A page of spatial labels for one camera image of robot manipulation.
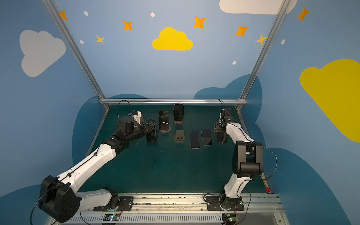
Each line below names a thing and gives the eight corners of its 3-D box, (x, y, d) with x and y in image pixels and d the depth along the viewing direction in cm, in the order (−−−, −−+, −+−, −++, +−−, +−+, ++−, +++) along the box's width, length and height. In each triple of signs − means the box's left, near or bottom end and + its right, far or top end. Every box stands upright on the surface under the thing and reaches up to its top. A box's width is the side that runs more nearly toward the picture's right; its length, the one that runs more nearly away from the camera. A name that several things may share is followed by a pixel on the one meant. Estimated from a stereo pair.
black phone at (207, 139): (203, 145, 101) (203, 143, 99) (201, 130, 110) (201, 128, 107) (212, 145, 101) (213, 143, 99) (209, 130, 110) (210, 128, 107)
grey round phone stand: (174, 142, 101) (174, 136, 94) (175, 136, 104) (174, 130, 98) (184, 142, 101) (185, 136, 94) (184, 136, 105) (185, 130, 98)
